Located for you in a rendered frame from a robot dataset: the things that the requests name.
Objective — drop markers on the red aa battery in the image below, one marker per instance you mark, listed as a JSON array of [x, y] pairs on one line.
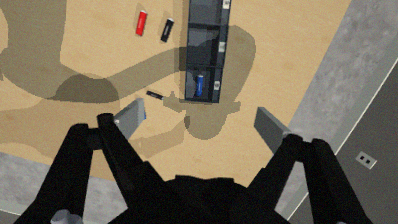
[[141, 22]]

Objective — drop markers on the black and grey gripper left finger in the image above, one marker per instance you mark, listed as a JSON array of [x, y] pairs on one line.
[[61, 198]]

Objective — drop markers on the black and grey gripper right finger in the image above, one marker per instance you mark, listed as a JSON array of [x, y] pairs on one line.
[[332, 198]]

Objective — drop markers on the dark grey rack of three bins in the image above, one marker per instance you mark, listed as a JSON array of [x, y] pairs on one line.
[[207, 35]]

